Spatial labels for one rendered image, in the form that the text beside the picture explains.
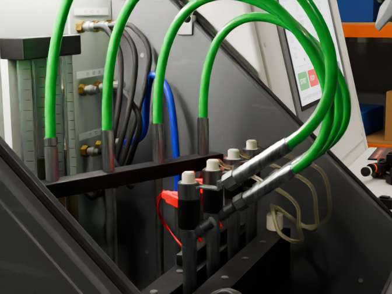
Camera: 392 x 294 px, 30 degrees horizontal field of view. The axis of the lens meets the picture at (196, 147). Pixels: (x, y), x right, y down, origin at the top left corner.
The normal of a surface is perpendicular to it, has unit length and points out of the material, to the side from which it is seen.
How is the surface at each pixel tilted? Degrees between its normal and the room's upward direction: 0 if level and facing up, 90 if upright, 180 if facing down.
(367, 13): 90
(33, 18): 90
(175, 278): 0
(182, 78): 90
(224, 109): 90
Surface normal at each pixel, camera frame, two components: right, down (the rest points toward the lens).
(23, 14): 0.92, 0.07
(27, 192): 0.62, -0.68
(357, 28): -0.50, 0.16
